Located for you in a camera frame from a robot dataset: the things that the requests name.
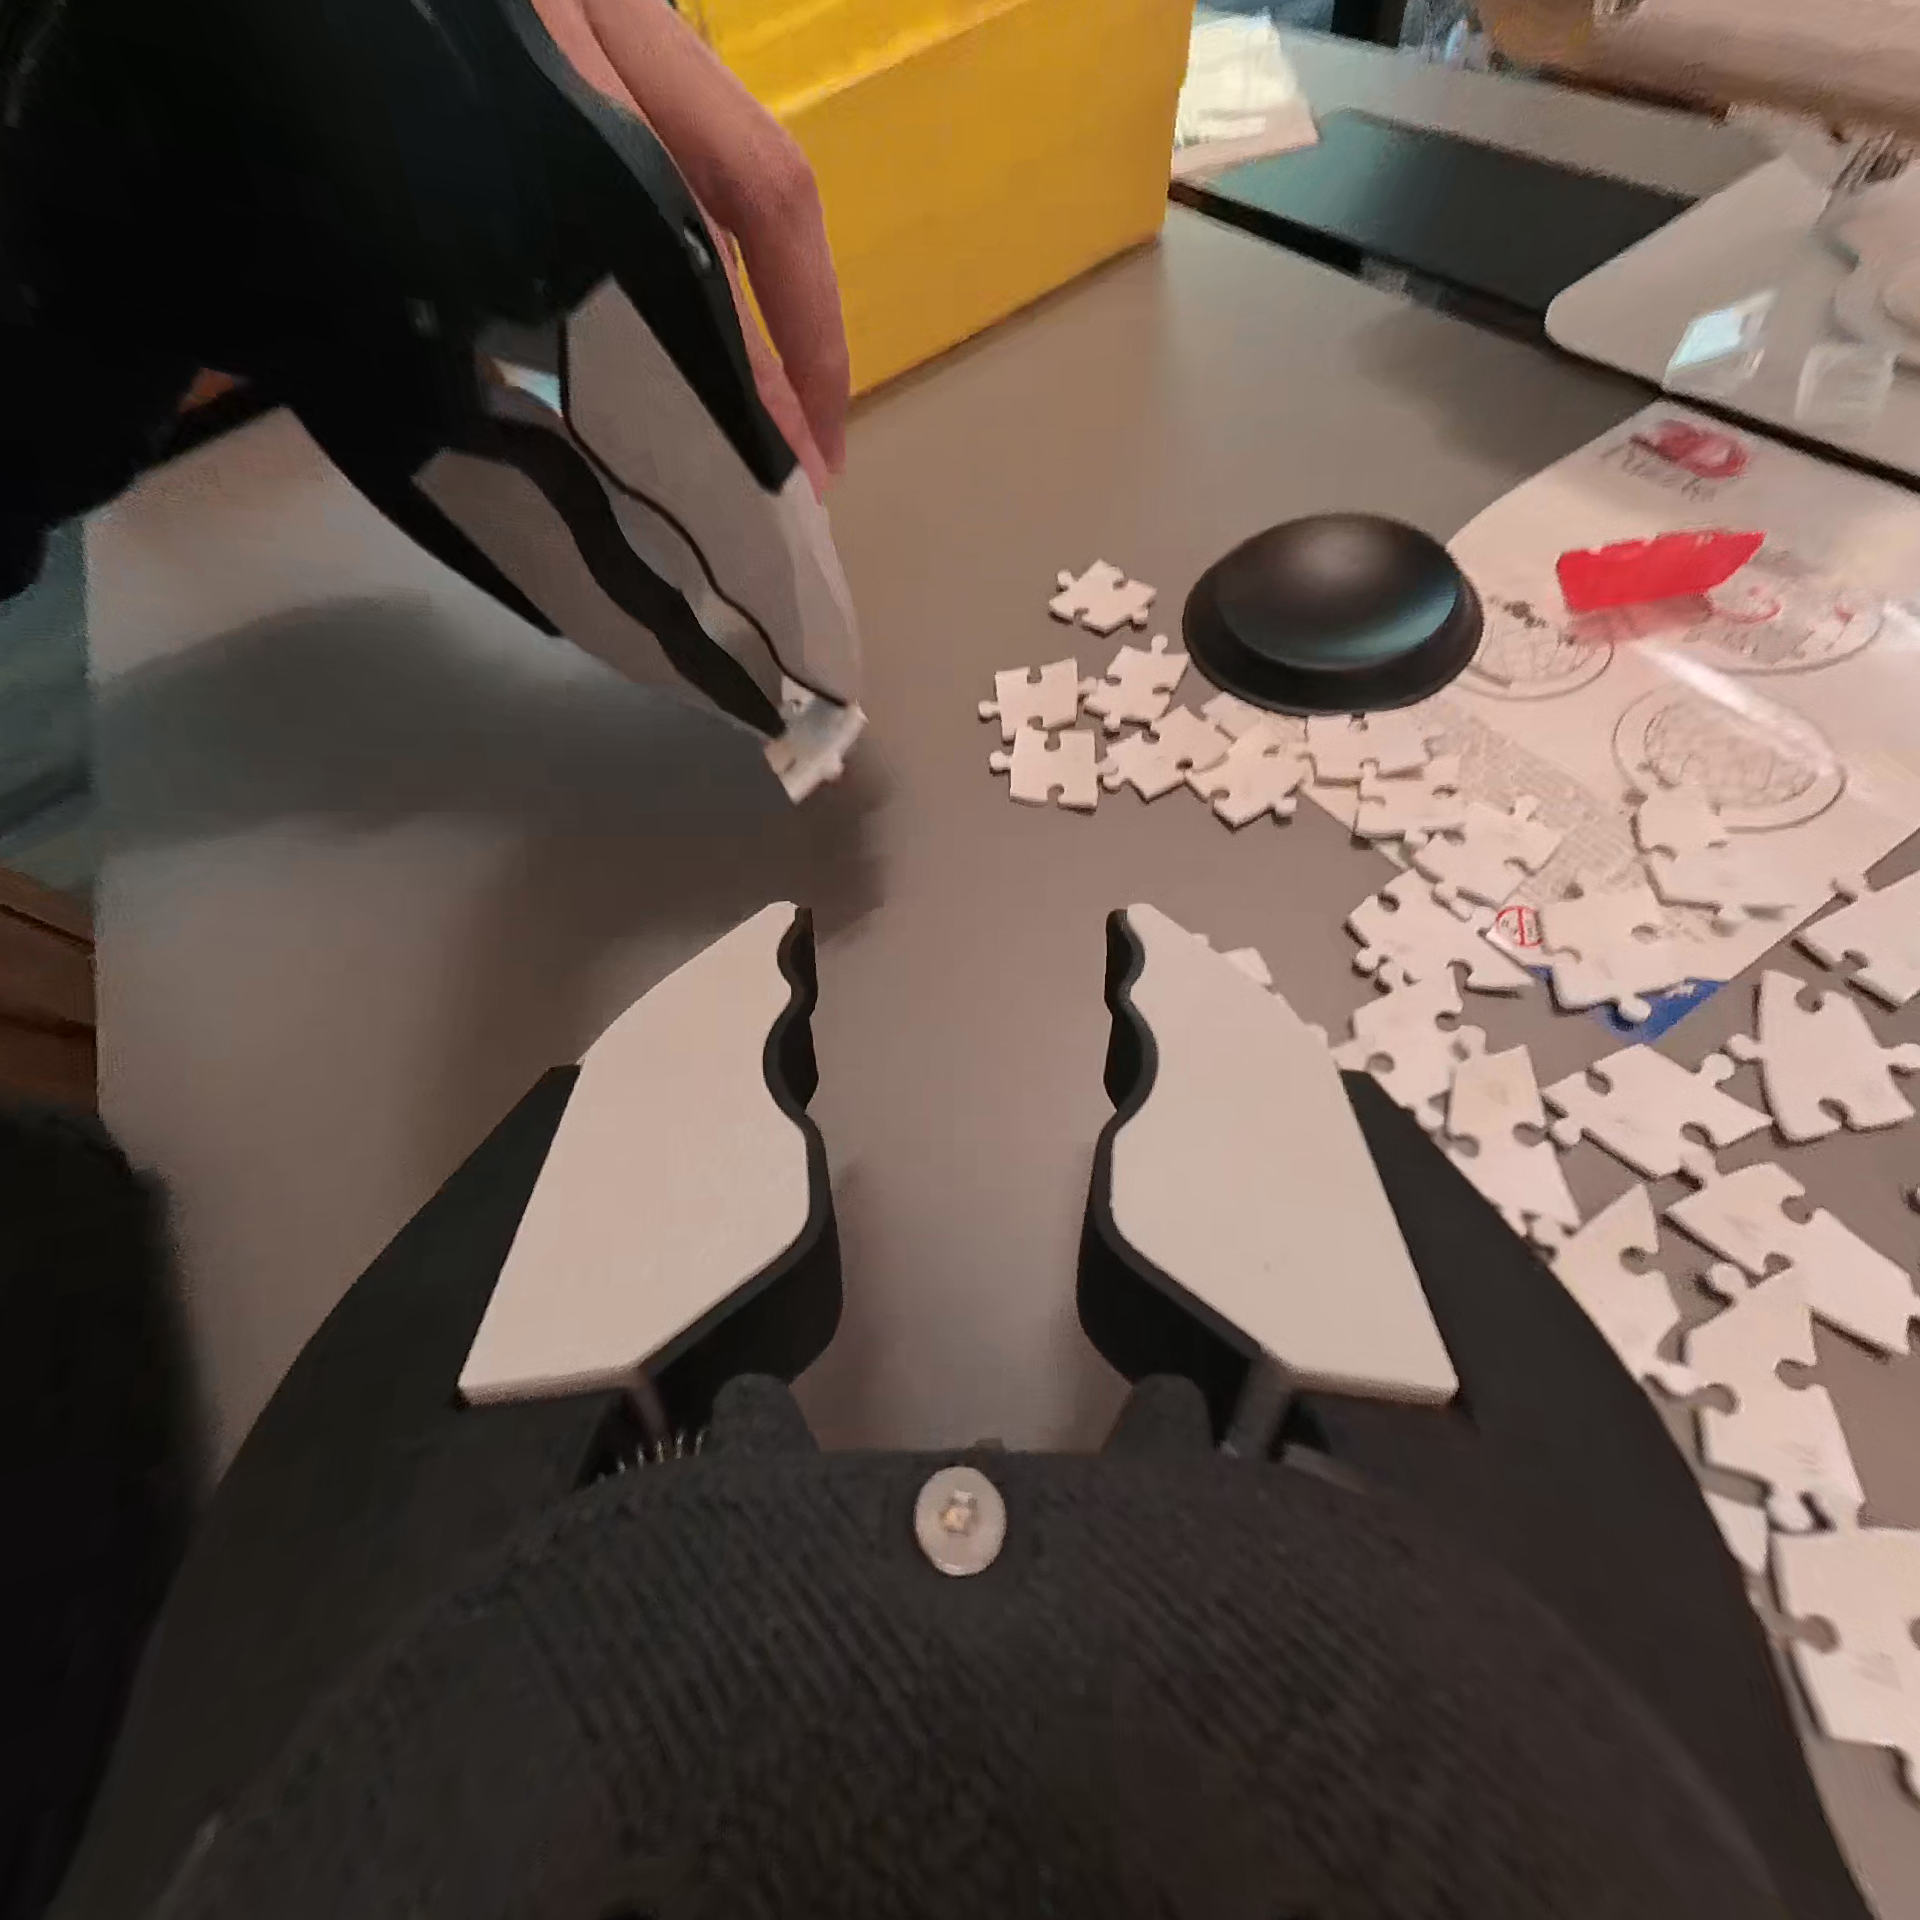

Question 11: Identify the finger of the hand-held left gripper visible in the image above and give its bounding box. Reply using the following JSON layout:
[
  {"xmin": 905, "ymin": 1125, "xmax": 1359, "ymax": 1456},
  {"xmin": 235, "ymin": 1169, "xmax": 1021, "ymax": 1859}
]
[
  {"xmin": 562, "ymin": 275, "xmax": 866, "ymax": 720},
  {"xmin": 404, "ymin": 363, "xmax": 788, "ymax": 744}
]

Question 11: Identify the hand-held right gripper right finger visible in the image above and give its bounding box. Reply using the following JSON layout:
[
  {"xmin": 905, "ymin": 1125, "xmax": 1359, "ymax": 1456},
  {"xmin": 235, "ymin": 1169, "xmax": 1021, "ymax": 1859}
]
[{"xmin": 1077, "ymin": 903, "xmax": 1461, "ymax": 1407}]

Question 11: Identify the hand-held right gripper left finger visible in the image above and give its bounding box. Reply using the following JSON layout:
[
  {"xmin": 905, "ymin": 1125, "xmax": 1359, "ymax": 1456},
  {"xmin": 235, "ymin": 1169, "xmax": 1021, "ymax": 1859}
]
[{"xmin": 457, "ymin": 903, "xmax": 840, "ymax": 1407}]

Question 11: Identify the pile of white puzzle pieces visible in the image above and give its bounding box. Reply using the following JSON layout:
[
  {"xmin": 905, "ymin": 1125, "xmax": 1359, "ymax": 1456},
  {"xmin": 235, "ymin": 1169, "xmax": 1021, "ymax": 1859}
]
[{"xmin": 983, "ymin": 558, "xmax": 1920, "ymax": 1800}]

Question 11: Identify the person's left forearm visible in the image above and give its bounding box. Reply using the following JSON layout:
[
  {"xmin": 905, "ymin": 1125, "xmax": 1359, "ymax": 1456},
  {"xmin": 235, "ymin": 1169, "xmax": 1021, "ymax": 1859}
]
[{"xmin": 0, "ymin": 0, "xmax": 393, "ymax": 600}]

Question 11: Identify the black dome puzzle stand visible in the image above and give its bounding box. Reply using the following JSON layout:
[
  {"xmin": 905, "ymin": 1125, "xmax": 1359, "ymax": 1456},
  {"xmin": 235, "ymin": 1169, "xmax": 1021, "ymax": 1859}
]
[{"xmin": 1183, "ymin": 511, "xmax": 1484, "ymax": 716}]

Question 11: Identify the person's left hand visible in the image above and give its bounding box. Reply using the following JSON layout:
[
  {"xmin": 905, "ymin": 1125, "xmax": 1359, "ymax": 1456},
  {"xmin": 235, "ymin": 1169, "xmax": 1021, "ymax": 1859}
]
[{"xmin": 540, "ymin": 0, "xmax": 856, "ymax": 495}]

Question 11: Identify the yellow plastic bin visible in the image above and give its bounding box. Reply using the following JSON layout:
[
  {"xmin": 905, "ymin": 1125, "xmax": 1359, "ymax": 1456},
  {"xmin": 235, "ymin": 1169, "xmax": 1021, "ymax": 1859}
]
[{"xmin": 682, "ymin": 0, "xmax": 1199, "ymax": 400}]

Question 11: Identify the white plastic bag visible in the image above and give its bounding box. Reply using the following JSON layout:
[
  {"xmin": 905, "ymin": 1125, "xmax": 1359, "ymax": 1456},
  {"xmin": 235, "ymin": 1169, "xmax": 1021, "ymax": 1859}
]
[{"xmin": 1171, "ymin": 22, "xmax": 1321, "ymax": 153}]

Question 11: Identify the printed paper leaflet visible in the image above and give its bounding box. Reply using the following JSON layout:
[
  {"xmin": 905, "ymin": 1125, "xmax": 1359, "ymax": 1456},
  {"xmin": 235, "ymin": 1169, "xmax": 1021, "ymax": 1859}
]
[{"xmin": 1305, "ymin": 398, "xmax": 1920, "ymax": 1038}]

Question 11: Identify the red plastic clip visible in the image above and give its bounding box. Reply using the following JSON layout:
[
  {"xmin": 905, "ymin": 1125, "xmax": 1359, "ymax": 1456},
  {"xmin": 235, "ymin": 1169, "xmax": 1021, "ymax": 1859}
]
[{"xmin": 1554, "ymin": 528, "xmax": 1767, "ymax": 616}]

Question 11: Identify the black desk mat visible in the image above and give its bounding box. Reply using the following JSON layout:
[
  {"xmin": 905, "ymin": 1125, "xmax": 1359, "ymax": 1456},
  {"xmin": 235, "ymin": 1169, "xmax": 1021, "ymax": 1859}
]
[{"xmin": 1201, "ymin": 108, "xmax": 1788, "ymax": 287}]

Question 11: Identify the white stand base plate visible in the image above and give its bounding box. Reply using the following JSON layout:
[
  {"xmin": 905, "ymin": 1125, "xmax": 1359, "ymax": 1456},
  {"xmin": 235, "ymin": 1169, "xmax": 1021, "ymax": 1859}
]
[{"xmin": 1545, "ymin": 141, "xmax": 1920, "ymax": 483}]

